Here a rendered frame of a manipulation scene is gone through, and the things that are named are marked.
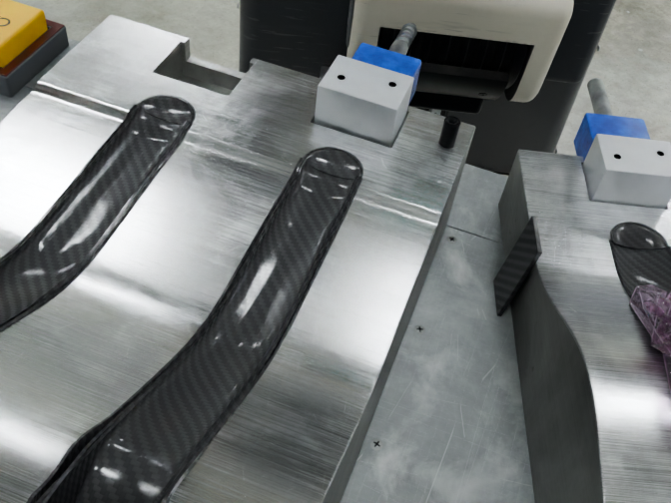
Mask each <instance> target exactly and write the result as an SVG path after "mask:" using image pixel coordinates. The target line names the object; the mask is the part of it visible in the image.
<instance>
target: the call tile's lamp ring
mask: <svg viewBox="0 0 671 503"><path fill-rule="evenodd" d="M46 23H47V26H50V27H51V28H50V29H49V30H48V31H47V32H46V33H44V34H43V35H42V36H41V37H40V38H39V39H37V40H36V41H35V42H34V43H33V44H32V45H30V46H29V47H28V48H27V49H26V50H25V51H23V52H22V53H21V54H20V55H19V56H18V57H16V58H15V59H14V60H13V61H12V62H11V63H9V64H8V65H7V66H6V67H5V68H4V69H3V68H0V75H1V76H4V77H7V76H8V75H9V74H10V73H11V72H13V71H14V70H15V69H16V68H17V67H18V66H19V65H21V64H22V63H23V62H24V61H25V60H26V59H27V58H29V57H30V56H31V55H32V54H33V53H34V52H35V51H37V50H38V49H39V48H40V47H41V46H42V45H44V44H45V43H46V42H47V41H48V40H49V39H50V38H52V37H53V36H54V35H55V34H56V33H57V32H58V31H60V30H61V29H62V28H63V27H64V26H65V25H63V24H60V23H57V22H54V21H50V20H47V19H46Z"/></svg>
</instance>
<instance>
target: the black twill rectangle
mask: <svg viewBox="0 0 671 503"><path fill-rule="evenodd" d="M541 254H542V248H541V242H540V236H539V230H538V224H537V218H536V217H534V216H532V217H531V219H530V220H529V222H528V224H527V225H526V227H525V229H524V230H523V232H522V234H521V236H520V237H519V239H518V241H517V242H516V244H515V246H514V247H513V249H512V251H511V252H510V254H509V256H508V257H507V259H506V261H505V262H504V264H503V266H502V267H501V269H500V271H499V272H498V274H497V276H496V277H495V279H494V281H493V283H494V292H495V302H496V311H497V316H502V315H503V313H504V312H505V310H506V309H507V307H508V306H509V304H510V303H511V301H512V299H513V298H514V296H515V295H516V293H517V292H518V290H519V289H520V287H521V285H522V284H523V282H524V281H525V279H526V278H527V276H528V275H529V273H530V271H531V270H532V268H533V267H534V265H535V264H536V262H537V261H538V259H539V257H540V256H541Z"/></svg>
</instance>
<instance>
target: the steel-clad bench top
mask: <svg viewBox="0 0 671 503"><path fill-rule="evenodd" d="M68 42H69V46H68V47H67V48H66V49H65V50H64V51H63V52H62V53H61V54H60V55H58V56H57V57H56V58H55V59H54V60H53V61H52V62H51V63H50V64H48V65H47V66H46V67H45V68H44V69H43V70H42V71H41V72H40V73H39V74H37V75H36V76H35V77H34V78H33V79H32V80H31V81H30V82H29V83H28V84H26V85H25V86H24V87H23V88H22V89H21V90H20V91H19V92H18V93H16V94H15V95H14V96H13V97H12V98H10V97H7V96H4V95H1V94H0V122H1V121H2V120H3V119H4V118H5V117H6V116H7V115H8V114H9V113H10V112H11V111H12V110H13V109H14V108H15V107H16V106H17V105H18V104H19V103H20V102H21V101H22V100H23V99H24V98H26V97H27V96H28V95H29V94H30V93H31V92H32V91H33V89H34V87H35V85H36V83H37V82H38V81H39V80H40V79H41V78H42V77H43V76H44V75H45V74H46V73H47V72H48V71H50V70H51V69H52V68H53V67H54V66H55V65H56V64H57V63H58V62H59V61H60V60H62V59H63V58H64V57H65V56H66V55H67V54H68V53H69V52H70V51H71V50H72V49H74V48H75V47H76V46H77V45H78V44H79V43H80V42H79V41H76V40H73V39H70V38H68ZM507 179H508V177H507V176H503V175H500V174H497V173H494V172H491V171H488V170H484V169H481V168H478V167H475V166H472V165H469V164H465V165H464V168H463V171H462V174H461V178H460V181H459V184H458V188H457V191H456V194H455V198H454V201H453V204H452V208H451V211H450V214H449V218H448V221H447V224H446V227H445V229H444V232H443V235H442V237H441V240H440V242H439V245H438V248H437V250H436V253H435V256H434V258H433V261H432V263H431V266H430V269H429V271H428V274H427V277H426V279H425V282H424V284H423V287H422V290H421V292H420V295H419V297H418V300H417V303H416V305H415V308H414V311H413V313H412V316H411V318H410V321H409V324H408V326H407V329H406V332H405V334H404V337H403V339H402V342H401V345H400V347H399V350H398V352H397V355H396V358H395V360H394V363H393V366H392V368H391V371H390V373H389V376H388V379H387V381H386V384H385V387H384V389H383V392H382V394H381V397H380V400H379V402H378V405H377V407H376V410H375V413H374V415H373V418H372V421H371V423H370V426H369V428H368V431H367V434H366V436H365V439H364V441H363V444H362V447H361V449H360V452H359V455H358V457H357V460H356V462H355V465H354V468H353V470H352V473H351V476H350V478H349V481H348V483H347V486H346V489H345V490H344V493H343V495H342V498H341V501H340V503H535V501H534V493H533V484H532V476H531V468H530V460H529V452H528V444H527V436H526V427H525V419H524V411H523V403H522V395H521V387H520V379H519V371H518V362H517V354H516V346H515V338H514V330H513V322H512V314H511V305H510V304H509V306H508V307H507V309H506V310H505V312H504V313H503V315H502V316H497V311H496V302H495V292H494V283H493V281H494V279H495V277H496V276H497V274H498V272H499V271H500V269H501V267H502V266H503V264H504V262H505V257H504V248H503V240H502V232H501V224H500V216H499V208H498V204H499V201H500V198H501V195H502V193H503V190H504V187H505V184H506V182H507Z"/></svg>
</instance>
